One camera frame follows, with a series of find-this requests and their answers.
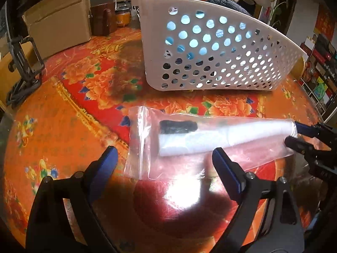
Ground cardboard box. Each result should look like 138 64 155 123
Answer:
22 0 93 60

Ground clear zip bag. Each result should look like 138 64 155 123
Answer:
124 105 300 181

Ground dark ribbed knit cloth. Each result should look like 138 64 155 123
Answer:
182 0 254 19

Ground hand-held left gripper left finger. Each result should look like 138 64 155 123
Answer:
25 146 118 253

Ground white cloth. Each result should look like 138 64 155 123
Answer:
157 119 297 158

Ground black metal stand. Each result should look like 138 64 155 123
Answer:
6 35 46 107

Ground green potted plant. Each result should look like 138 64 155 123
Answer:
271 0 290 27

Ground wooden chair with cutout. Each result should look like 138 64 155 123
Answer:
290 57 306 77

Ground shelf of packaged goods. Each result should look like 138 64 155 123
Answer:
300 3 337 118

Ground amber glass jar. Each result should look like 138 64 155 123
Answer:
116 4 132 28

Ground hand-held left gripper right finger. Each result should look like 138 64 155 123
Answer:
211 147 306 253

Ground white perforated plastic basket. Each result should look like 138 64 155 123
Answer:
128 0 309 92

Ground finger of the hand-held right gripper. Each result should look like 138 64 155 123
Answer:
284 136 330 162
294 122 337 148

